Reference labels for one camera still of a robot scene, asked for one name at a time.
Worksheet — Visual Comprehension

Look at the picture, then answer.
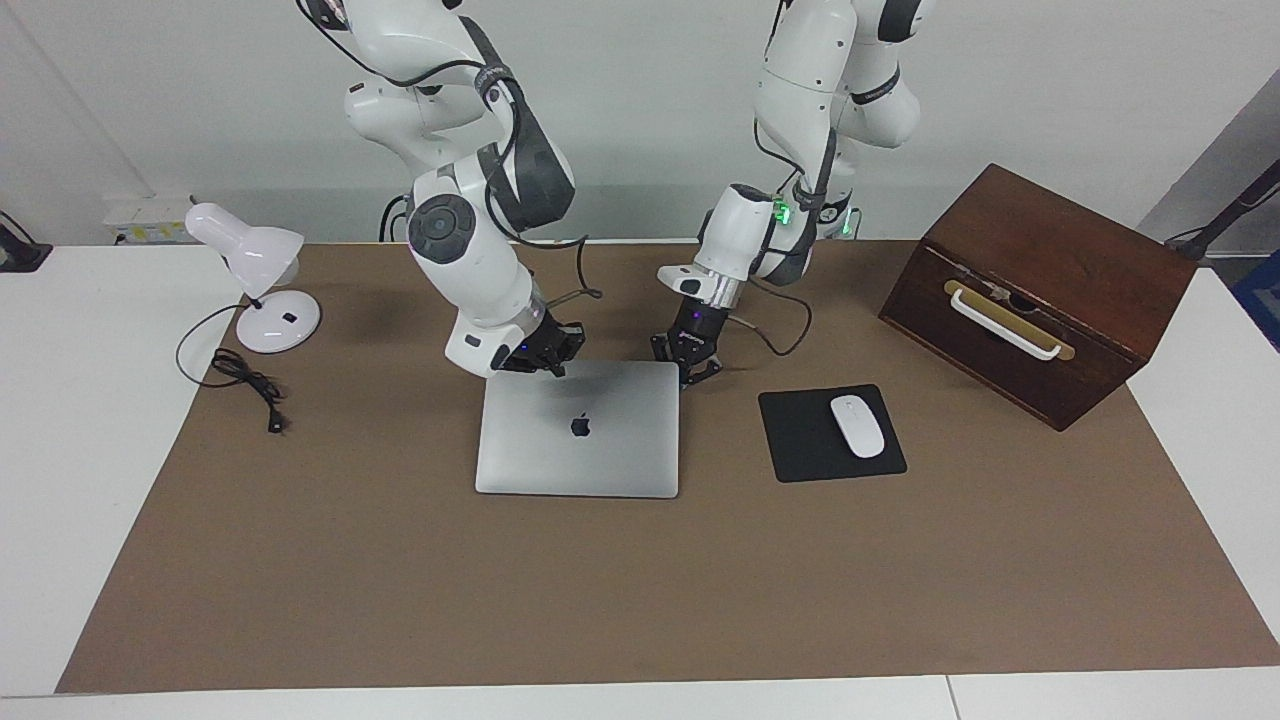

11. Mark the grey laptop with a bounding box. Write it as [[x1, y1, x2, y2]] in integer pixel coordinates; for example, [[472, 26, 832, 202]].
[[475, 360, 682, 499]]

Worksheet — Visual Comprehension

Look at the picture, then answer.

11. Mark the black mouse pad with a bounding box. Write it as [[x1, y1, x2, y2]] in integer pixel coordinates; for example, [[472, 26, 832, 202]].
[[758, 384, 908, 484]]

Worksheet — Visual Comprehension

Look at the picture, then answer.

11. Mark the white computer mouse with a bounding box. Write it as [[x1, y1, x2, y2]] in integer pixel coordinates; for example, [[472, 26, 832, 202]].
[[830, 395, 887, 459]]

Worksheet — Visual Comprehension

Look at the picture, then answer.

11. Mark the brown table mat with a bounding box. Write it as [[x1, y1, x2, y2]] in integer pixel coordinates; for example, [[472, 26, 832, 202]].
[[55, 240, 1280, 694]]

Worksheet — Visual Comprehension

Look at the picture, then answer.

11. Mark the white desk lamp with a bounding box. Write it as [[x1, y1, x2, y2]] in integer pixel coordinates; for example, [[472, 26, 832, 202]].
[[185, 203, 322, 354]]

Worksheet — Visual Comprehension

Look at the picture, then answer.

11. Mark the dark wooden box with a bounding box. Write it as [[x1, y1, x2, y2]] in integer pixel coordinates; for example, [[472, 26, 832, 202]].
[[878, 163, 1199, 432]]

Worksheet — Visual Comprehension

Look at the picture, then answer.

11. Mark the black clamp base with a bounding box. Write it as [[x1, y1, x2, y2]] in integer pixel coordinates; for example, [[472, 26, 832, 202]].
[[0, 210, 53, 273]]

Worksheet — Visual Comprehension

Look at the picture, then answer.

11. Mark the black stand pole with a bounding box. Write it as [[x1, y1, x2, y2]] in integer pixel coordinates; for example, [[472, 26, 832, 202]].
[[1165, 158, 1280, 263]]

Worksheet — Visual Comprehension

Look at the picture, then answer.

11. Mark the blue object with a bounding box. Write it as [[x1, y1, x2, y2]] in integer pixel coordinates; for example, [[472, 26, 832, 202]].
[[1232, 250, 1280, 351]]

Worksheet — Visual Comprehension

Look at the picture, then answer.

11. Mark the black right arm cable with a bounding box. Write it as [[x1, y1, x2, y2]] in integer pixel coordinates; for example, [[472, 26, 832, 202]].
[[300, 0, 604, 313]]

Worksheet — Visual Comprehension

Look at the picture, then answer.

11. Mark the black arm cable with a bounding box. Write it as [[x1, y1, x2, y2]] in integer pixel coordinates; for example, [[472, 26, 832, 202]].
[[300, 0, 604, 313], [728, 118, 834, 358]]

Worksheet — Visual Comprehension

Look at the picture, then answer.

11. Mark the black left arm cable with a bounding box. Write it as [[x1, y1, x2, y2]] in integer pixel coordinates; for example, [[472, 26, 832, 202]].
[[728, 118, 834, 358]]

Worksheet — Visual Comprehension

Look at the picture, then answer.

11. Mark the black lamp power cable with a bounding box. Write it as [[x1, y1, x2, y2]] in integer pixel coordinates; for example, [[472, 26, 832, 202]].
[[176, 303, 291, 435]]

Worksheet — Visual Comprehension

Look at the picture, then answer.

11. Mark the white box handle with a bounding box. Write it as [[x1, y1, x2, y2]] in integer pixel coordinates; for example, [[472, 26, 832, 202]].
[[948, 288, 1063, 361]]

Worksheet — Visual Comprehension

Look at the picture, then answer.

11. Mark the brass handle plate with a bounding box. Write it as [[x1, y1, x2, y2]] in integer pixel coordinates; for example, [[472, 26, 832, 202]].
[[943, 279, 1077, 362]]

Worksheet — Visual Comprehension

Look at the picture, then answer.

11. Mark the white wall power strip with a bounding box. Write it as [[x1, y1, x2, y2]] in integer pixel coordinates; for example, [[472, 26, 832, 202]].
[[103, 195, 191, 247]]

